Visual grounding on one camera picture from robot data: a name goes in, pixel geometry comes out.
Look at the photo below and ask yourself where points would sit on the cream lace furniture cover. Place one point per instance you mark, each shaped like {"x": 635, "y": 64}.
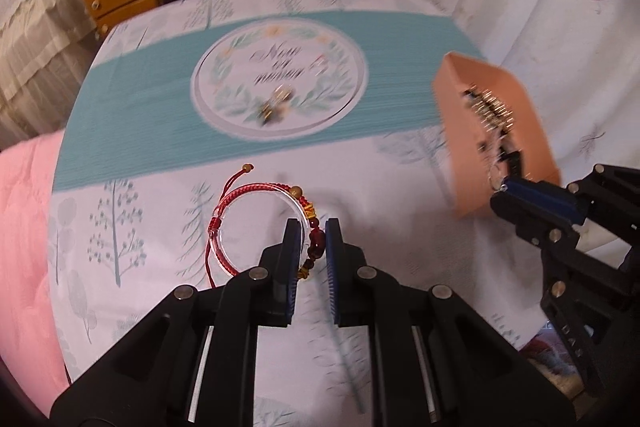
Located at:
{"x": 40, "y": 32}

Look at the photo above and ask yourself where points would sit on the red patterned cloth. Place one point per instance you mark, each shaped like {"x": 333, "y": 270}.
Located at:
{"x": 545, "y": 352}

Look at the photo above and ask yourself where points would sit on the small pale pendant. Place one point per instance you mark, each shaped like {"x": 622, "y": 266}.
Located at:
{"x": 283, "y": 95}

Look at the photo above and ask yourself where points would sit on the orange plastic tray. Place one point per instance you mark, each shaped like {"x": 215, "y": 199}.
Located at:
{"x": 460, "y": 147}

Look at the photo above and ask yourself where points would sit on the dark flower earring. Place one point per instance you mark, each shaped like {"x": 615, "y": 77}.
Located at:
{"x": 267, "y": 114}

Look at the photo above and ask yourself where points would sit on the pink blanket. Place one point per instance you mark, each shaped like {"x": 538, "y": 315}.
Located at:
{"x": 25, "y": 232}

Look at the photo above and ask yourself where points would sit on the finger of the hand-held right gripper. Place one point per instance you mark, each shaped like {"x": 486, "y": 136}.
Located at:
{"x": 540, "y": 202}
{"x": 513, "y": 162}

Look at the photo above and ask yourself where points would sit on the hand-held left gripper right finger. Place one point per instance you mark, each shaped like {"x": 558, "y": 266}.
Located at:
{"x": 332, "y": 267}

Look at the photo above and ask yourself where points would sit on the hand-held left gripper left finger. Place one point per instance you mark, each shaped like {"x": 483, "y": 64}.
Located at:
{"x": 292, "y": 267}

